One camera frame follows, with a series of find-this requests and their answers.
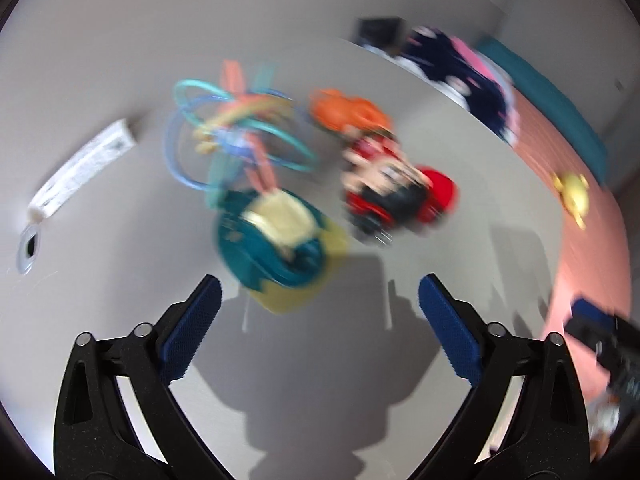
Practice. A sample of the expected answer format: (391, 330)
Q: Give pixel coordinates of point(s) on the teal pillow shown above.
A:
(550, 95)

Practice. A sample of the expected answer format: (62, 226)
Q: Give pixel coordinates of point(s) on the cream paper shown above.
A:
(280, 220)

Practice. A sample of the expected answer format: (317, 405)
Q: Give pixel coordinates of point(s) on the small black object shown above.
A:
(378, 31)

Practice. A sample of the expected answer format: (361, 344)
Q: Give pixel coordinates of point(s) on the metal desk grommet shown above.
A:
(29, 249)

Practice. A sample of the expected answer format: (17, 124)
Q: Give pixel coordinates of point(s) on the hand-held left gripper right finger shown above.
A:
(450, 330)

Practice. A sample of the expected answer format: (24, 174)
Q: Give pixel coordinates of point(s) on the teal round container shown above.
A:
(250, 260)

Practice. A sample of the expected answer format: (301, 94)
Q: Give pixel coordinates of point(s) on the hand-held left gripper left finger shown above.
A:
(192, 330)

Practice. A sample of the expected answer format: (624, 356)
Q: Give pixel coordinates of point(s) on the dark blue pink plush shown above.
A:
(465, 75)

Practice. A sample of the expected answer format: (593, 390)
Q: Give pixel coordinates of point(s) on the pink bedding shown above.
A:
(590, 250)

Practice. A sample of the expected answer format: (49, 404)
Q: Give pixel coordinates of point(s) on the red and black toy figure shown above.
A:
(395, 190)

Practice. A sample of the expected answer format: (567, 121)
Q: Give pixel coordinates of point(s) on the yellow flat mat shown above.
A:
(300, 295)

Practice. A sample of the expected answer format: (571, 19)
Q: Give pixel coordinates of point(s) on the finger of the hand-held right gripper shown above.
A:
(592, 310)

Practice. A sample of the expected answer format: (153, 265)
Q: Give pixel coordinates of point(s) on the white printed strip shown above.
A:
(80, 170)

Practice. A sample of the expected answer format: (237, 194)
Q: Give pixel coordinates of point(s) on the small yellow toy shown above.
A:
(572, 195)

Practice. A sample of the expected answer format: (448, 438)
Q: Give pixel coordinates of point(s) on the orange toy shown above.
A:
(347, 110)

